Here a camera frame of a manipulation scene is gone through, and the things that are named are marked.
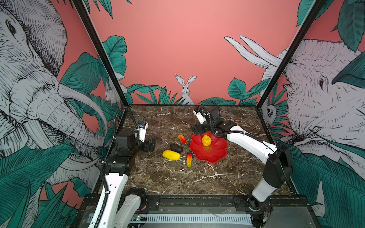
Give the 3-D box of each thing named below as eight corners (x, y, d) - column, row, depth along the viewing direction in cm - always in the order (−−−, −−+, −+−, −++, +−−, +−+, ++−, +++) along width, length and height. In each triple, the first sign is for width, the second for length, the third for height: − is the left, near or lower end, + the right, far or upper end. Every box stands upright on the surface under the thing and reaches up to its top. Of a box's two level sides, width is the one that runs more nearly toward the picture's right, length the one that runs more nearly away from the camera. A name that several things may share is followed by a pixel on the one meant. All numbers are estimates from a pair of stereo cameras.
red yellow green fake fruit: (186, 166, 89) (186, 165, 87) (186, 155, 94) (186, 153, 91) (192, 166, 89) (192, 165, 87) (192, 155, 94) (192, 153, 91)
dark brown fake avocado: (169, 149, 97) (168, 146, 93) (172, 144, 99) (172, 141, 96) (179, 155, 94) (179, 152, 91) (183, 149, 97) (182, 146, 93)
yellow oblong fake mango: (162, 157, 93) (161, 154, 89) (165, 151, 96) (164, 148, 92) (178, 162, 91) (178, 159, 87) (181, 156, 94) (180, 153, 90)
